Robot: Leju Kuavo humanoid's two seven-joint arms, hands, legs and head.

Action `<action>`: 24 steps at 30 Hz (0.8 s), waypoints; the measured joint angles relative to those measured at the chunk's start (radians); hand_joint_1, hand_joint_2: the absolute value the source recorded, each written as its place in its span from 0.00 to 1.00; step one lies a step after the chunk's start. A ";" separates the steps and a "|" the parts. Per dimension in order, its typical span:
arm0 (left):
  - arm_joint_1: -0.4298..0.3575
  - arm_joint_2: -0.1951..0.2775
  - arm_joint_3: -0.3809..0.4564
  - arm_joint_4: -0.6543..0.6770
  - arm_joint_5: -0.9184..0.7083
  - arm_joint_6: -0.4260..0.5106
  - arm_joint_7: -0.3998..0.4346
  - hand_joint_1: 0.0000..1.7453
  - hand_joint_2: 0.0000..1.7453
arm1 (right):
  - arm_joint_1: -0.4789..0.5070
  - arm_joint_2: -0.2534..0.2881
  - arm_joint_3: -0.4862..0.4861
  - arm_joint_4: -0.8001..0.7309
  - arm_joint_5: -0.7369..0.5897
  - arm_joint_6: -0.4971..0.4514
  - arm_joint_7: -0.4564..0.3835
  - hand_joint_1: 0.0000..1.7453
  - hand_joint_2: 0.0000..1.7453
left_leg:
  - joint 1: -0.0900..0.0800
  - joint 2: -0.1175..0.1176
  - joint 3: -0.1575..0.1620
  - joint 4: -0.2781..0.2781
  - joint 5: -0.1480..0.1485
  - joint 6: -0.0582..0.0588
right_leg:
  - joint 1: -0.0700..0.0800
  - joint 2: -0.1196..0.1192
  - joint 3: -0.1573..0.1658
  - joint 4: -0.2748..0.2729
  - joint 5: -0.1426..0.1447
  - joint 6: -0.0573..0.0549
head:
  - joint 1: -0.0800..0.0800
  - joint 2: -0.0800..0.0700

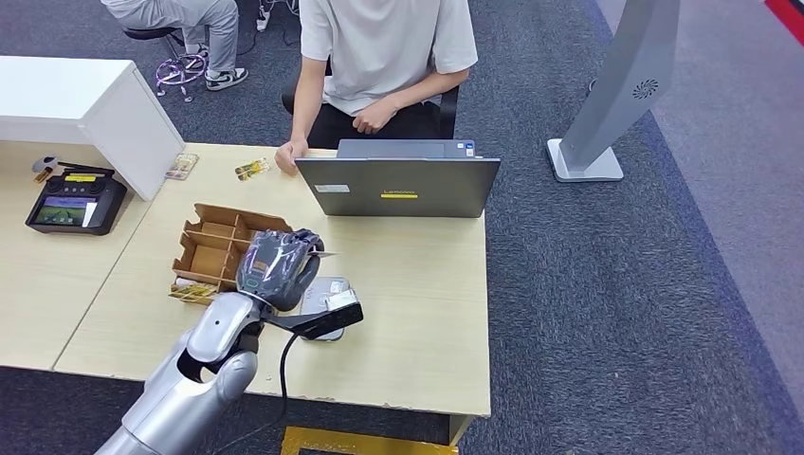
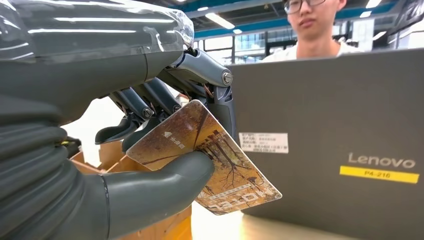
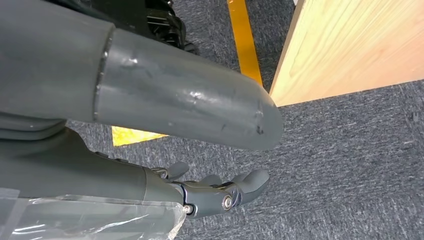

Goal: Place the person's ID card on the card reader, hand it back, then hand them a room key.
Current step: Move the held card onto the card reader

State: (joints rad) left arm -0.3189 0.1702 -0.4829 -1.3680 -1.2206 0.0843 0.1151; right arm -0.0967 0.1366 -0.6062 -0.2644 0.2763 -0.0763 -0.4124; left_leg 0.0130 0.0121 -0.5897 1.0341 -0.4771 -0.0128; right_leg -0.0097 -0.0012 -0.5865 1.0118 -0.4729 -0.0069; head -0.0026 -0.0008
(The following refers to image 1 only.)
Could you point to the black office chair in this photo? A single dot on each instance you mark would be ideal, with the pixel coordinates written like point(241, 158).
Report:
point(449, 107)

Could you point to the grey card reader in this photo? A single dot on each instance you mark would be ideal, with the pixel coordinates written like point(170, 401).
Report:
point(317, 292)

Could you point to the red strip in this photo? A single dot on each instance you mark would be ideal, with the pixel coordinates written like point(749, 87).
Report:
point(785, 16)

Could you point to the black round stool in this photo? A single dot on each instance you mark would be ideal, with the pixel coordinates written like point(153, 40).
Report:
point(151, 32)

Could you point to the person's left forearm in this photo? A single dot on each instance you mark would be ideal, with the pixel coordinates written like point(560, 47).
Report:
point(427, 88)

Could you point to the grey kiosk stand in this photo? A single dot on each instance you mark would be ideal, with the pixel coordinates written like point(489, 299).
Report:
point(615, 88)

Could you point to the white power strip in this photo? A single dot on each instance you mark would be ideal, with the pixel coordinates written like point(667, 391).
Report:
point(262, 19)

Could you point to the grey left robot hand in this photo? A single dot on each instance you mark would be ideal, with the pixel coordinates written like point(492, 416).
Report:
point(279, 267)

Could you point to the grey laptop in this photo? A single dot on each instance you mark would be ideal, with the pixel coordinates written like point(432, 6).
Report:
point(399, 185)

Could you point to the person's right forearm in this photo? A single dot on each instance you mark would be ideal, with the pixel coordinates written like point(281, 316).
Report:
point(308, 100)

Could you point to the background person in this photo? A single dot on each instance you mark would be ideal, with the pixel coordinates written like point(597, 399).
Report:
point(188, 25)

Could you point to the black controller with screen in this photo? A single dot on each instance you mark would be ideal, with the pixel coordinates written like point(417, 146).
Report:
point(75, 204)

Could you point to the small grey orange tool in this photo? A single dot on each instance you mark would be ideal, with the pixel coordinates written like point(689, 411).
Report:
point(44, 168)

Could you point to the small card stack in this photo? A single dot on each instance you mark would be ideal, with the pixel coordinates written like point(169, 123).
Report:
point(182, 166)

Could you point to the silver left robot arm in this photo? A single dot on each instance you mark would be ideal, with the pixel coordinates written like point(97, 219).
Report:
point(188, 377)

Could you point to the white cabinet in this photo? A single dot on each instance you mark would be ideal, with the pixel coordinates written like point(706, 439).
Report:
point(94, 107)

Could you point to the seated person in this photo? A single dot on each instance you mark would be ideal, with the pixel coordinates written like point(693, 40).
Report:
point(383, 50)

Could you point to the cardboard divider box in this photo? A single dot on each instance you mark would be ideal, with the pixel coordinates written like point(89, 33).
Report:
point(213, 245)

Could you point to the person's right hand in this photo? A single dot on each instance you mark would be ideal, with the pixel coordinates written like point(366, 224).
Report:
point(290, 156)

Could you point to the purple stool base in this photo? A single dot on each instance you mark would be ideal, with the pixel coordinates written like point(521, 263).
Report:
point(179, 69)

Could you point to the ID card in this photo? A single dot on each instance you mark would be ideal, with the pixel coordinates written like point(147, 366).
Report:
point(323, 254)

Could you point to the person's left hand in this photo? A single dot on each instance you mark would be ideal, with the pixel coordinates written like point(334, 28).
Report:
point(372, 118)

